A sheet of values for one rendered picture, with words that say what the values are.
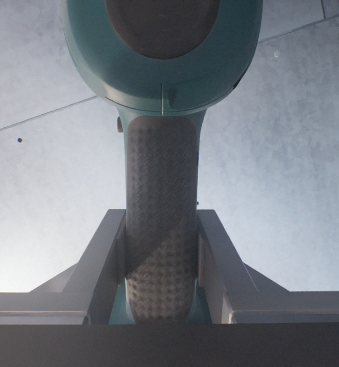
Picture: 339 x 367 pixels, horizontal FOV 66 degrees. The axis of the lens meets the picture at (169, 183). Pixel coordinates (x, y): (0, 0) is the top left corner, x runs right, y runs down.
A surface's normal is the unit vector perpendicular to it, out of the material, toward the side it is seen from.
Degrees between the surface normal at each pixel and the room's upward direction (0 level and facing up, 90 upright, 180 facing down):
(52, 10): 90
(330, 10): 90
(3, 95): 90
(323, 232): 90
